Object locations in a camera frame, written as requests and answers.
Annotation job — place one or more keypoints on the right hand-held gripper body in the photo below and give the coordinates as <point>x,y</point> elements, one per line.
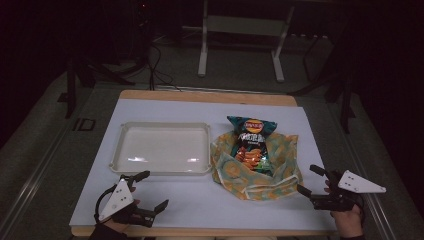
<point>358,185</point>

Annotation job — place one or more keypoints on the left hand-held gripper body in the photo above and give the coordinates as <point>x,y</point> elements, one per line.
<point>117,199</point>

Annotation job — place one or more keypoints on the white plastic tray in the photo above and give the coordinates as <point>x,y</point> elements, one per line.
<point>161,148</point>

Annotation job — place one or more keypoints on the dark potato chips bag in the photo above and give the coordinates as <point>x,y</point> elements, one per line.
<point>252,144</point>

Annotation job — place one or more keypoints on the yellow green patterned cloth bag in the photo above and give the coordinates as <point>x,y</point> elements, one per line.
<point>233,176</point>

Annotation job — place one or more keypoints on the person's left hand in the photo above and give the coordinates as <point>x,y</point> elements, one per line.
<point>117,226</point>

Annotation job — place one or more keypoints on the person's right hand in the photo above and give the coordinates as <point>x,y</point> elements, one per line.
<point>348,221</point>

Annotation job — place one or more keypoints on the white table mat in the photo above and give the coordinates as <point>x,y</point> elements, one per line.
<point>186,200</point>

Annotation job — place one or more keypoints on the black floor stand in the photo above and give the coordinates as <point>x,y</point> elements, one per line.
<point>75,80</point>
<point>343,90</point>

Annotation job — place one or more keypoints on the white metal stand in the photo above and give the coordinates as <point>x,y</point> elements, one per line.
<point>245,26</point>

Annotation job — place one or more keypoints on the black floor bracket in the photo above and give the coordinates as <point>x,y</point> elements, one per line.
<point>84,124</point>

